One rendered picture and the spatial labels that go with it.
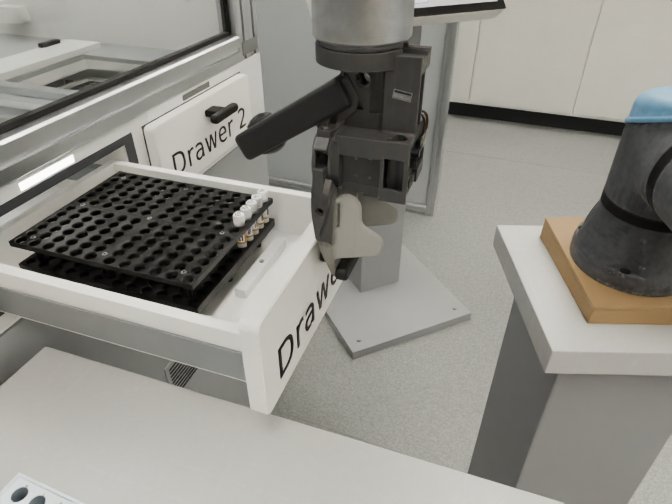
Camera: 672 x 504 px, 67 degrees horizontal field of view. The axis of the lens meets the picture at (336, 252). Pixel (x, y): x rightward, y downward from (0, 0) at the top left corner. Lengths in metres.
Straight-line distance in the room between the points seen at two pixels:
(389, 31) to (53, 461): 0.48
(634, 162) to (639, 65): 2.77
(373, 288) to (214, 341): 1.40
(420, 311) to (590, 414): 1.01
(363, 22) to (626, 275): 0.48
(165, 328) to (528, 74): 3.11
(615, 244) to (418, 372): 1.01
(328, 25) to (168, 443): 0.40
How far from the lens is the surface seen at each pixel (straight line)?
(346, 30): 0.38
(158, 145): 0.79
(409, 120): 0.40
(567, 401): 0.80
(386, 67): 0.39
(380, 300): 1.78
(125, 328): 0.52
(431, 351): 1.68
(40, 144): 0.67
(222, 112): 0.86
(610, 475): 0.98
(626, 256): 0.72
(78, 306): 0.54
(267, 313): 0.40
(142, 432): 0.57
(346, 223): 0.45
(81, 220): 0.63
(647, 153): 0.65
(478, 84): 3.46
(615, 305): 0.70
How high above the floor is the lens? 1.20
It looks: 35 degrees down
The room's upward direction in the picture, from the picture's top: straight up
